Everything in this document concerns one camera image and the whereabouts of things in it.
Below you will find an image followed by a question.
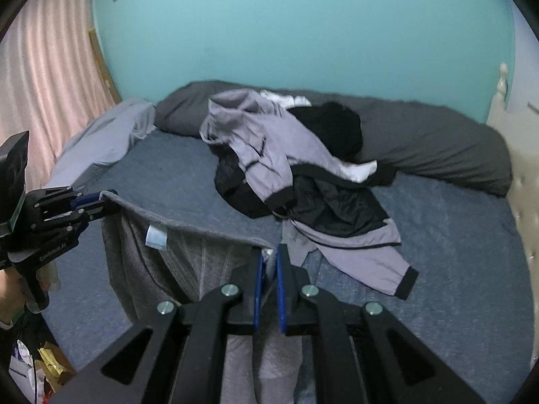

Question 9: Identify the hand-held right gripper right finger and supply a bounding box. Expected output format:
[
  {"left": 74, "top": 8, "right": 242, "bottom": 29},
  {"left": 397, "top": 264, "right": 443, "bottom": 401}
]
[{"left": 276, "top": 244, "right": 485, "bottom": 404}]

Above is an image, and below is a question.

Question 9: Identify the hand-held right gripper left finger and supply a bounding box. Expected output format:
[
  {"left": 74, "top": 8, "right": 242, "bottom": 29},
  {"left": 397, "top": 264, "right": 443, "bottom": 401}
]
[{"left": 51, "top": 246, "right": 270, "bottom": 404}]

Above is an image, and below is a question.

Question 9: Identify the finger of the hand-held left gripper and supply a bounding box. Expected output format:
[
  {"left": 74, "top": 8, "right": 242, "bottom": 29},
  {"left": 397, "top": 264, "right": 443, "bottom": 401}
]
[
  {"left": 82, "top": 189, "right": 119, "bottom": 222},
  {"left": 69, "top": 191, "right": 104, "bottom": 211}
]

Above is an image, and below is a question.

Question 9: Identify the grey knit sweater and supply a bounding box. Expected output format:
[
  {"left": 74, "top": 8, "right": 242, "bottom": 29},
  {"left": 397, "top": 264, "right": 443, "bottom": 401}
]
[{"left": 101, "top": 191, "right": 304, "bottom": 404}]

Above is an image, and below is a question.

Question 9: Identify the person's left hand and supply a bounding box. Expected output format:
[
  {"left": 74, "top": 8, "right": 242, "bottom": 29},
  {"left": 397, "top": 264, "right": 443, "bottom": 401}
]
[{"left": 0, "top": 266, "right": 60, "bottom": 327}]

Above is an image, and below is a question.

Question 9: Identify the light grey crumpled sheet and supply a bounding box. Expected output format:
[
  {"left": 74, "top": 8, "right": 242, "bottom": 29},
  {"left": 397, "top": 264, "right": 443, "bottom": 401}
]
[{"left": 43, "top": 98, "right": 157, "bottom": 196}]

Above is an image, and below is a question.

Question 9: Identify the pink curtain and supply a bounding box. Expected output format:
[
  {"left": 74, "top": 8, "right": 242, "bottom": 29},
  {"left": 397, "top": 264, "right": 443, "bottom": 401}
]
[{"left": 0, "top": 0, "right": 123, "bottom": 179}]

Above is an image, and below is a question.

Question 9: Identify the grey and black jacket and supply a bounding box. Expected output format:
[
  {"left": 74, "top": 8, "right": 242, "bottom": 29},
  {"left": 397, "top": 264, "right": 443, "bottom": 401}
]
[{"left": 199, "top": 89, "right": 419, "bottom": 301}]

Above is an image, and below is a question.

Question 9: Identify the black fleece garment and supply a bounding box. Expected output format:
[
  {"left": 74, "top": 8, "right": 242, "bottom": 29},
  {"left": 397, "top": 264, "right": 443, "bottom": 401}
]
[{"left": 290, "top": 101, "right": 363, "bottom": 164}]

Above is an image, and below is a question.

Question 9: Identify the blue patterned bed cover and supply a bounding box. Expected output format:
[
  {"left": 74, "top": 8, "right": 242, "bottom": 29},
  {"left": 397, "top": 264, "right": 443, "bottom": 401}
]
[{"left": 41, "top": 128, "right": 536, "bottom": 404}]

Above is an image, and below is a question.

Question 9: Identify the white cloth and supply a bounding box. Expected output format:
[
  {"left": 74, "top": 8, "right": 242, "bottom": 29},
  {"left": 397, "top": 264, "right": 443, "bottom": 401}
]
[{"left": 259, "top": 89, "right": 313, "bottom": 109}]

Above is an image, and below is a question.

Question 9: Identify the dark grey long pillow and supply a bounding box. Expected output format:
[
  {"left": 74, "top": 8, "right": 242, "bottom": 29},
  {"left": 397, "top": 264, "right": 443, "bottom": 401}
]
[{"left": 154, "top": 79, "right": 513, "bottom": 197}]

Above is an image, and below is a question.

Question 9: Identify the cream tufted headboard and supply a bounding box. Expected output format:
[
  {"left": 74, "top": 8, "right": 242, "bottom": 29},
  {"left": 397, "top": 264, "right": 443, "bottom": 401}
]
[{"left": 486, "top": 62, "right": 539, "bottom": 289}]

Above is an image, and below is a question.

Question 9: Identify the wooden window frame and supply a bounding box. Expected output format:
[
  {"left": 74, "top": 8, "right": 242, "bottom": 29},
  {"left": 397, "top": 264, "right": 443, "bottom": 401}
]
[{"left": 88, "top": 29, "right": 124, "bottom": 105}]

